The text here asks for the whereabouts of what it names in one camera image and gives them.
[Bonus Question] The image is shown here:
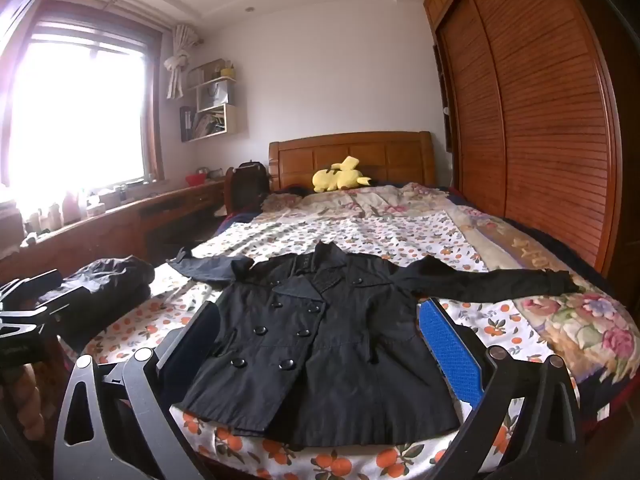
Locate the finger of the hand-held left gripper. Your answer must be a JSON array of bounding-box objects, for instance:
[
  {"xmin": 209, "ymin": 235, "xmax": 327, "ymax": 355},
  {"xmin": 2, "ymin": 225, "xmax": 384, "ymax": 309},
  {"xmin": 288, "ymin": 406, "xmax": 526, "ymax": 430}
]
[
  {"xmin": 37, "ymin": 287, "xmax": 88, "ymax": 318},
  {"xmin": 0, "ymin": 270, "xmax": 64, "ymax": 311}
]

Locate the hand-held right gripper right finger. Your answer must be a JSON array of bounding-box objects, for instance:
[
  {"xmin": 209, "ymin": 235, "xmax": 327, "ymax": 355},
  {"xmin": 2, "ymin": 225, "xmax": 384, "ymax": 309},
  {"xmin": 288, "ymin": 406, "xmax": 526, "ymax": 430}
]
[{"xmin": 419, "ymin": 297, "xmax": 583, "ymax": 480}]

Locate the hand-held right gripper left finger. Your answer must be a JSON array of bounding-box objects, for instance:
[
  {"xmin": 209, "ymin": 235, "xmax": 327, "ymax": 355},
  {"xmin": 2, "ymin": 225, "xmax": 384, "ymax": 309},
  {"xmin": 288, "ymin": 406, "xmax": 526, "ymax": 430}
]
[{"xmin": 52, "ymin": 301, "xmax": 222, "ymax": 480}]

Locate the black double-breasted coat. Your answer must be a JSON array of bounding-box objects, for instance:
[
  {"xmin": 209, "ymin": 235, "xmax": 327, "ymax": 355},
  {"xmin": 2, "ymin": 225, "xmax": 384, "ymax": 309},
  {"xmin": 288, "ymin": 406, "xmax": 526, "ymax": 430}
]
[{"xmin": 167, "ymin": 241, "xmax": 581, "ymax": 453}]

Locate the pile of dark folded clothes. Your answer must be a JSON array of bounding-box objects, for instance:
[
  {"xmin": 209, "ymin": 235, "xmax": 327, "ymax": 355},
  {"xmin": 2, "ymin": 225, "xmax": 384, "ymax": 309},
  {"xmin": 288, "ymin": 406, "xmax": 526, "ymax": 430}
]
[{"xmin": 37, "ymin": 255, "xmax": 157, "ymax": 356}]

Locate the person's left hand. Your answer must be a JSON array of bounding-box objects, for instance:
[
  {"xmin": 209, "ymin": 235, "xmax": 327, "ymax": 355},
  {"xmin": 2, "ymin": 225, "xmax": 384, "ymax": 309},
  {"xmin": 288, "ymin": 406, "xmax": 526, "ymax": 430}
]
[{"xmin": 12, "ymin": 362, "xmax": 49, "ymax": 443}]

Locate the row of small jars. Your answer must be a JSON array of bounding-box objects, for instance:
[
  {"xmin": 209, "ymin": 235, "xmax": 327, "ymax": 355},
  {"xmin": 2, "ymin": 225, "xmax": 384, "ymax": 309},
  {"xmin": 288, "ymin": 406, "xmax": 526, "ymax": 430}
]
[{"xmin": 22, "ymin": 204, "xmax": 63, "ymax": 233}]

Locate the long wooden desk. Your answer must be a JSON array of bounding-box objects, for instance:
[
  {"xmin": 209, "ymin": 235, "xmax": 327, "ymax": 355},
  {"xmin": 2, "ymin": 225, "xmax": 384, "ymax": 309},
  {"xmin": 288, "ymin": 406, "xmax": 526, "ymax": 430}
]
[{"xmin": 0, "ymin": 180, "xmax": 228, "ymax": 286}]

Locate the orange fruit print bed sheet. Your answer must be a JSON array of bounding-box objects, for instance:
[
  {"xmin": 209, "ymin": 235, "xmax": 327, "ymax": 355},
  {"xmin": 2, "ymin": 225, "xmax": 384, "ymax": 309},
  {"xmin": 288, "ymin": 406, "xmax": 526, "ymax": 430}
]
[{"xmin": 82, "ymin": 207, "xmax": 556, "ymax": 480}]

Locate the floral quilt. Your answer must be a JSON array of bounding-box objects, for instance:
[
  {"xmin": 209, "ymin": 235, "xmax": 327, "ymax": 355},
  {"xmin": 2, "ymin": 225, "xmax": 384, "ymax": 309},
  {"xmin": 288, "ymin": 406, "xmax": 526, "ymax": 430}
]
[{"xmin": 260, "ymin": 180, "xmax": 636, "ymax": 396}]

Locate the black backpack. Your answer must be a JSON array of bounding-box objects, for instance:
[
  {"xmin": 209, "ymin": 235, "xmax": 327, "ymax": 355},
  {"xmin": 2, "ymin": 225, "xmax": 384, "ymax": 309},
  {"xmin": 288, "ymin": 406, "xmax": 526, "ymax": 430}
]
[{"xmin": 232, "ymin": 161, "xmax": 269, "ymax": 211}]

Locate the wooden framed window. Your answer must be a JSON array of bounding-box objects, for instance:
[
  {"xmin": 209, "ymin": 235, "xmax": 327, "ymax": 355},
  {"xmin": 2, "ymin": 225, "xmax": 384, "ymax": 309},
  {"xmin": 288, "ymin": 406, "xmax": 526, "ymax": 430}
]
[{"xmin": 0, "ymin": 5, "xmax": 166, "ymax": 196}]

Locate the yellow plush toy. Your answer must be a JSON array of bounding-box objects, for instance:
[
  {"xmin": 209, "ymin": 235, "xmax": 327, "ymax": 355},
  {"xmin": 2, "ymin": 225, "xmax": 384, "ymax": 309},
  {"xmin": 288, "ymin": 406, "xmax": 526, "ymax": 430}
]
[{"xmin": 312, "ymin": 156, "xmax": 373, "ymax": 193}]

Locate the wooden bed headboard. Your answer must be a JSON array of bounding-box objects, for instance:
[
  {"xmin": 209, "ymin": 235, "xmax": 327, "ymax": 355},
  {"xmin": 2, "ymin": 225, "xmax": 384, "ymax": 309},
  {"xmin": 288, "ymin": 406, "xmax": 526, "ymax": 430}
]
[{"xmin": 268, "ymin": 131, "xmax": 437, "ymax": 193}]

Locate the wooden slatted wardrobe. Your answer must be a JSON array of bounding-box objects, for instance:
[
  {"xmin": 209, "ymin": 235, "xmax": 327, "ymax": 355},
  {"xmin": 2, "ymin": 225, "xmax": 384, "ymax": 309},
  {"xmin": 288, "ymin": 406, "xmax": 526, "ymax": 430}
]
[{"xmin": 422, "ymin": 0, "xmax": 640, "ymax": 291}]

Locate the tied white curtain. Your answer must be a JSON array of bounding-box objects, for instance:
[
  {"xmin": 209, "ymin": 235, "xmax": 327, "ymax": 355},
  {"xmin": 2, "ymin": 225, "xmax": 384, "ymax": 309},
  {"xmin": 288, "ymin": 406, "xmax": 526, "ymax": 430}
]
[{"xmin": 163, "ymin": 24, "xmax": 203, "ymax": 101}]

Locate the white wall shelf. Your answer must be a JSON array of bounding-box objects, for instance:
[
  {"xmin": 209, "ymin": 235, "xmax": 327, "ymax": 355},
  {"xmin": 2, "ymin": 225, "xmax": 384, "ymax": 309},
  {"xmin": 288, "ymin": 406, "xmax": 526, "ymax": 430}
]
[{"xmin": 179, "ymin": 57, "xmax": 249, "ymax": 143}]

